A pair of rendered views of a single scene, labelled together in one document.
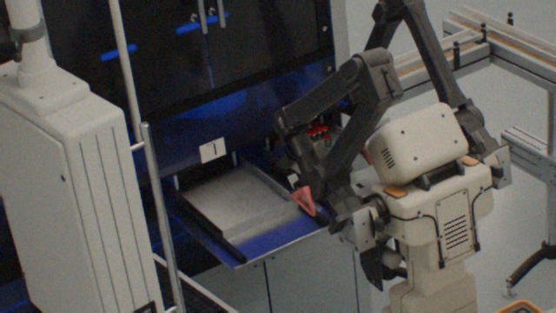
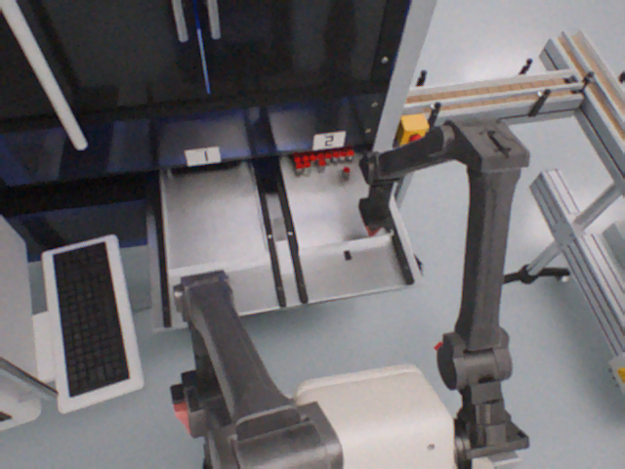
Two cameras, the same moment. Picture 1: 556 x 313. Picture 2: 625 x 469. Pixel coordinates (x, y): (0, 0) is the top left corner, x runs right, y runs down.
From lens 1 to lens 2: 238 cm
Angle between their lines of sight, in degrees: 31
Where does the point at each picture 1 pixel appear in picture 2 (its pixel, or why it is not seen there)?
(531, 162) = (553, 215)
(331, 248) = not seen: hidden behind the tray
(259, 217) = (217, 264)
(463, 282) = not seen: outside the picture
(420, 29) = (486, 219)
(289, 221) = (249, 277)
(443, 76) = (481, 303)
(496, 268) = not seen: hidden behind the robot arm
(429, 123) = (397, 456)
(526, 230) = (518, 230)
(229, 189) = (218, 194)
